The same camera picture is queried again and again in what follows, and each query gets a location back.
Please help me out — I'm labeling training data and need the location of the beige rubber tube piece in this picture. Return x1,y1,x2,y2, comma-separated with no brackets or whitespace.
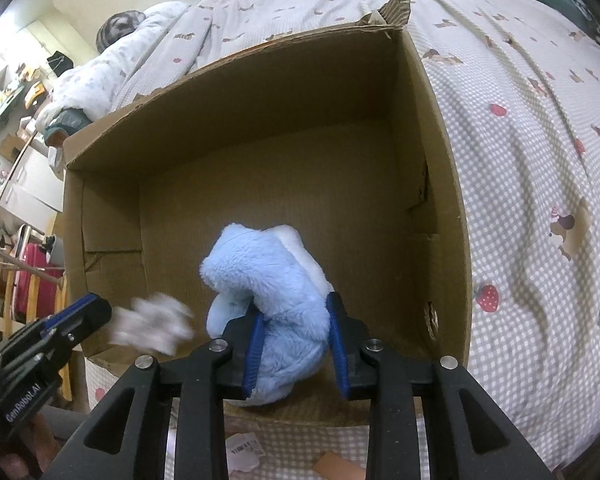
312,452,366,480

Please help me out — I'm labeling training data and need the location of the white folded duvet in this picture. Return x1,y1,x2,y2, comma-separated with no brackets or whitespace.
36,1,188,132

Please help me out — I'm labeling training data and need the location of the white paper label tag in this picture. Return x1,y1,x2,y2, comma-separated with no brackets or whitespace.
225,432,265,474

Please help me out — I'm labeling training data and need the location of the person left hand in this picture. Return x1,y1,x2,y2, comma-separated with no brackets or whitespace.
0,413,60,480

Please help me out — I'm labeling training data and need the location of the wooden chair red cushion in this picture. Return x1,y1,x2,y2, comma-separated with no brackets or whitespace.
0,236,74,401

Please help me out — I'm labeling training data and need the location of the brown cardboard box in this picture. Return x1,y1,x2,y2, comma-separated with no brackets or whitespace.
61,0,474,428

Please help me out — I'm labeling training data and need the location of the white kitchen cabinet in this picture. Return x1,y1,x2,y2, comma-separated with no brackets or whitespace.
0,138,64,234

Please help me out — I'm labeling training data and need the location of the checkered patterned bed quilt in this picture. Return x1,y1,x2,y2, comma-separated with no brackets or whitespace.
110,0,600,468

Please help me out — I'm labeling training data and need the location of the white sock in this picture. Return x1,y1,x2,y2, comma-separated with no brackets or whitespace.
109,292,195,356

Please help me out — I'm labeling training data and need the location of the light blue fluffy plush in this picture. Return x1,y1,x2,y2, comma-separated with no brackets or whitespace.
200,223,334,406

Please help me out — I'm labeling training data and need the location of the striped grey beanie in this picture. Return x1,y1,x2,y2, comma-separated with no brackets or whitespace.
96,10,146,54

